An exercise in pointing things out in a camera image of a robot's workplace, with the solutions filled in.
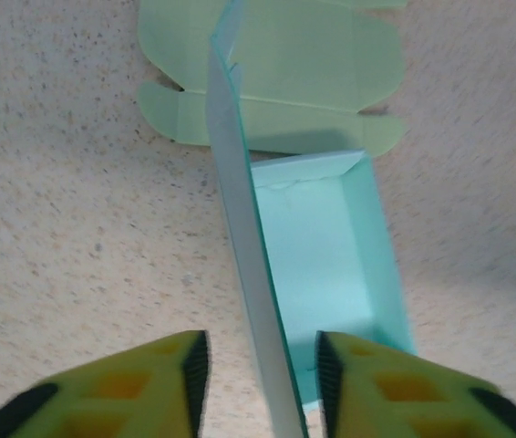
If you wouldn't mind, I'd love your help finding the light green paper box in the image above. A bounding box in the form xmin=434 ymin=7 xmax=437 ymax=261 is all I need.
xmin=137 ymin=0 xmax=409 ymax=159

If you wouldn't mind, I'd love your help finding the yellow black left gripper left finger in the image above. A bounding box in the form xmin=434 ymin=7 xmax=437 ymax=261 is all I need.
xmin=0 ymin=328 xmax=212 ymax=438

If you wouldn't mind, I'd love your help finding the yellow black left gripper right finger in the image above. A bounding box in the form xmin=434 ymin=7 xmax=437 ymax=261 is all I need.
xmin=315 ymin=330 xmax=516 ymax=438

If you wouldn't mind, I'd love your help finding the light blue paper box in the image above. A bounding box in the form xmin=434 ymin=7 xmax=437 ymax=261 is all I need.
xmin=207 ymin=0 xmax=418 ymax=438

